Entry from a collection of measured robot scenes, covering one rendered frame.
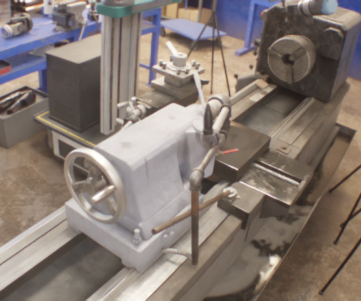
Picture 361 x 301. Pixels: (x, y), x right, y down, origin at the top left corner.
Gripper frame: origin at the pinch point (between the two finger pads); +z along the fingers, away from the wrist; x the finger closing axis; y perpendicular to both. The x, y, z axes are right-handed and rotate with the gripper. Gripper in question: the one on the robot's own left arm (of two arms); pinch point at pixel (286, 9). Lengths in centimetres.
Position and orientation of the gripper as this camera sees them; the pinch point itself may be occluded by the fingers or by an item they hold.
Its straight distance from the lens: 220.1
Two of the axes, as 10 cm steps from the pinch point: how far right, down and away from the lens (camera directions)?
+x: -8.7, 3.2, -3.7
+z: -4.5, -2.0, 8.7
